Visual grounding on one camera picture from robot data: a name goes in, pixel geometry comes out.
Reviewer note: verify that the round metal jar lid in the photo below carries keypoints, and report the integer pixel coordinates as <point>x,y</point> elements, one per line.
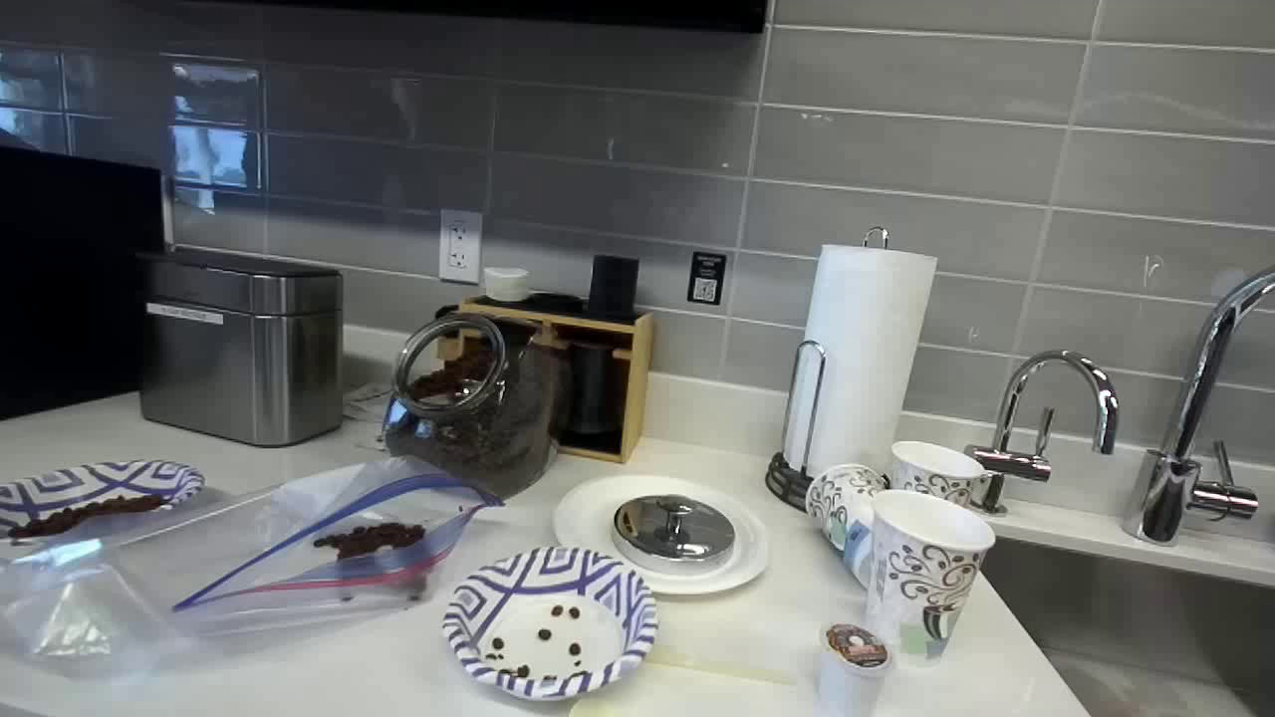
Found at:
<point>673,527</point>

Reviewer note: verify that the glass jar of coffee beans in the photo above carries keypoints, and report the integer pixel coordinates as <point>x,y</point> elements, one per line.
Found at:
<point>485,423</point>

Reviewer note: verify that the wooden countertop rack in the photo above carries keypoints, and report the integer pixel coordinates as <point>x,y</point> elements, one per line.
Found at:
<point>638,380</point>

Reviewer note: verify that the black box in rack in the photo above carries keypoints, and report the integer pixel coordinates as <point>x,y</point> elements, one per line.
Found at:
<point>611,287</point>

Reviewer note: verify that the small white round container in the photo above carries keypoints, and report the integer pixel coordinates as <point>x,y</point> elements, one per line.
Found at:
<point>504,285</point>

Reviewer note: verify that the white round plate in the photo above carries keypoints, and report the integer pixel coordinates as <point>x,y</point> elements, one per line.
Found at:
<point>582,524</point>

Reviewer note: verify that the black paper towel holder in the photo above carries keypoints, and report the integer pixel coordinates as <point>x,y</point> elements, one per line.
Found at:
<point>787,479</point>

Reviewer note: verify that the white electrical outlet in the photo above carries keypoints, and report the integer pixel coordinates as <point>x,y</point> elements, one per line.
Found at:
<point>459,243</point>

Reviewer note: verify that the white paper towel roll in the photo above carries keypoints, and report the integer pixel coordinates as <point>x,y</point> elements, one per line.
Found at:
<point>861,342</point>

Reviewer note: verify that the tipped patterned paper cup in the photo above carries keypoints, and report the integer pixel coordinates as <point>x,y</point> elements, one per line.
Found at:
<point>837,500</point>

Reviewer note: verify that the blue patterned bowl few beans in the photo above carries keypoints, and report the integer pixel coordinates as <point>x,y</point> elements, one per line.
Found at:
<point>545,637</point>

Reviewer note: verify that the short patterned paper cup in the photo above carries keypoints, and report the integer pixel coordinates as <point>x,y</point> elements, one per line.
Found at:
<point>938,466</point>

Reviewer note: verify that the tall patterned paper cup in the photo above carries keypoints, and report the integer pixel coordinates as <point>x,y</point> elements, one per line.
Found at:
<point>922,569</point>

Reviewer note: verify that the dark upper cabinet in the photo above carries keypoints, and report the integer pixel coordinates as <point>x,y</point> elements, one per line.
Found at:
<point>533,8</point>

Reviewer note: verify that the small coffee pod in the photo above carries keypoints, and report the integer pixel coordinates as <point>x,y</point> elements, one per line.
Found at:
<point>856,662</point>

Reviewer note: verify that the small chrome faucet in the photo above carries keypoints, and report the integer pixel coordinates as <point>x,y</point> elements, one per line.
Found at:
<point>1018,458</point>

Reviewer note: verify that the stainless steel box container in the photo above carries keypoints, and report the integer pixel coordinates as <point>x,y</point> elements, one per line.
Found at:
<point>242,353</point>

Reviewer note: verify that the clear zip plastic bag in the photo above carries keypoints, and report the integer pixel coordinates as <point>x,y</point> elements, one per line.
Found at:
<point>242,559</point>

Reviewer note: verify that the large chrome faucet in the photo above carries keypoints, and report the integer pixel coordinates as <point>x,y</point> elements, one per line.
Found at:
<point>1168,491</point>

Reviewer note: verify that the blue patterned bowl many beans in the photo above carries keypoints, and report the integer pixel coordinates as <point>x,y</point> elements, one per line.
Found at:
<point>92,500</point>

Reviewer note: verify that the black appliance with screen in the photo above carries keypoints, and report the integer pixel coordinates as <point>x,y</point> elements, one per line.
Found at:
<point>74,281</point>

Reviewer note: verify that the steel sink basin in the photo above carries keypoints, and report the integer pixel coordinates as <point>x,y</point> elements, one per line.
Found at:
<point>1141,637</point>

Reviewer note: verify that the black wall switch plate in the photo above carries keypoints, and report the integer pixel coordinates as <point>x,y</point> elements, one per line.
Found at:
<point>708,275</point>

